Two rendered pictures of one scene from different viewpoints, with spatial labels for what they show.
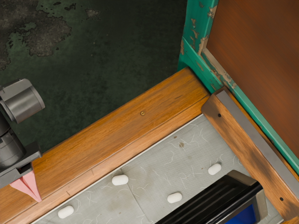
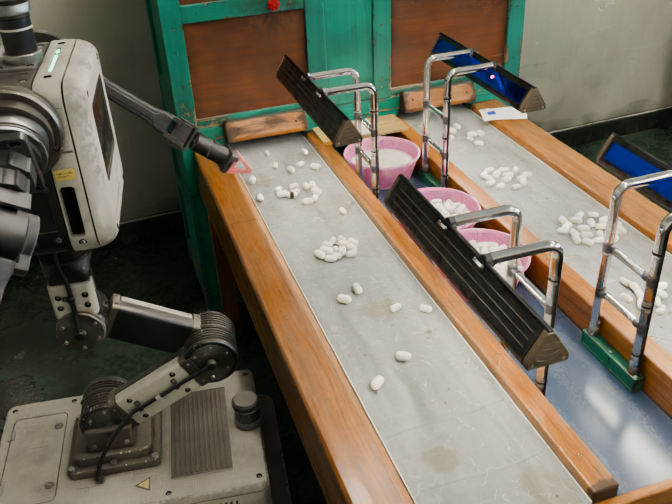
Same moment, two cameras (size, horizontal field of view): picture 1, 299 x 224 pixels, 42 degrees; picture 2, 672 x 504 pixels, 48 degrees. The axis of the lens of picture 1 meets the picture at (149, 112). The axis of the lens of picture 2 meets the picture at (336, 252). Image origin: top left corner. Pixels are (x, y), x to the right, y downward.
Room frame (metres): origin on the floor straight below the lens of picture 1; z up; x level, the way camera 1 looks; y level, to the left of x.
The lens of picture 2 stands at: (-0.75, 2.16, 1.86)
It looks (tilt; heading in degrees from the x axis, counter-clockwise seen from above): 32 degrees down; 287
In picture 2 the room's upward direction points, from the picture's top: 3 degrees counter-clockwise
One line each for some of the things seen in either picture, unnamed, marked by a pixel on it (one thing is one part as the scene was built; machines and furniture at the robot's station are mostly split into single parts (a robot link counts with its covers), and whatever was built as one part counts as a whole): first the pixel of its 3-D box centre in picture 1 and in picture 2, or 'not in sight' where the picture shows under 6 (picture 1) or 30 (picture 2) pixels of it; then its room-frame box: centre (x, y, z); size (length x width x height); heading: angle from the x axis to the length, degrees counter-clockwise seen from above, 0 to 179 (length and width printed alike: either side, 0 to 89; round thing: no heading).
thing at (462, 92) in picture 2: not in sight; (438, 96); (-0.34, -0.60, 0.83); 0.30 x 0.06 x 0.07; 34
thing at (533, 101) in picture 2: not in sight; (482, 68); (-0.54, -0.21, 1.08); 0.62 x 0.08 x 0.07; 124
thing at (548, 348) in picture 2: not in sight; (462, 254); (-0.62, 0.91, 1.08); 0.62 x 0.08 x 0.07; 124
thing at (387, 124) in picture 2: not in sight; (360, 129); (-0.09, -0.37, 0.77); 0.33 x 0.15 x 0.01; 34
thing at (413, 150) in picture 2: not in sight; (381, 164); (-0.21, -0.19, 0.72); 0.27 x 0.27 x 0.10
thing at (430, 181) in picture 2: not in sight; (458, 125); (-0.47, -0.16, 0.90); 0.20 x 0.19 x 0.45; 124
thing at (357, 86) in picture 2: not in sight; (342, 146); (-0.14, 0.07, 0.90); 0.20 x 0.19 x 0.45; 124
